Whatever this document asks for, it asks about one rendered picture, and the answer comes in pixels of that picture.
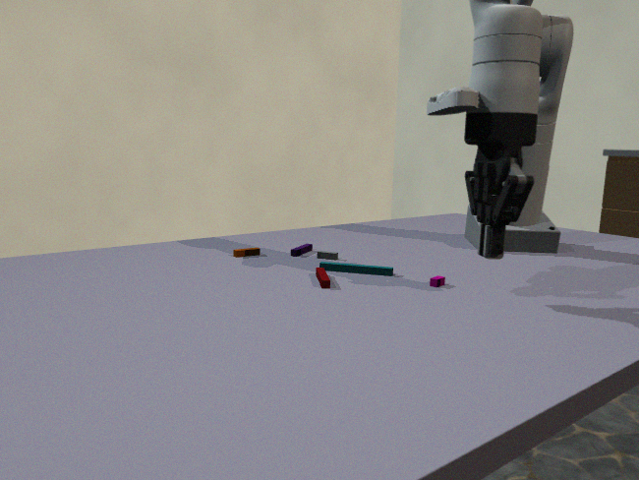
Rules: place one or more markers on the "magenta rectangular block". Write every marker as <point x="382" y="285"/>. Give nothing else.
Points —
<point x="437" y="281"/>

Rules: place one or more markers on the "purple rod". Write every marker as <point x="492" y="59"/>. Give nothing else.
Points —
<point x="301" y="250"/>

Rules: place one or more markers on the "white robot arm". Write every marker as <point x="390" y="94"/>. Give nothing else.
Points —
<point x="508" y="44"/>

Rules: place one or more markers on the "orange rectangular bar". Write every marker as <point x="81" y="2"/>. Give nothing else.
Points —
<point x="246" y="252"/>

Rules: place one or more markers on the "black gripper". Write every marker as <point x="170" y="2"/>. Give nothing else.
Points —
<point x="500" y="137"/>

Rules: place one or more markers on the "turquoise rod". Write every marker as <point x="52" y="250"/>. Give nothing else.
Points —
<point x="356" y="268"/>

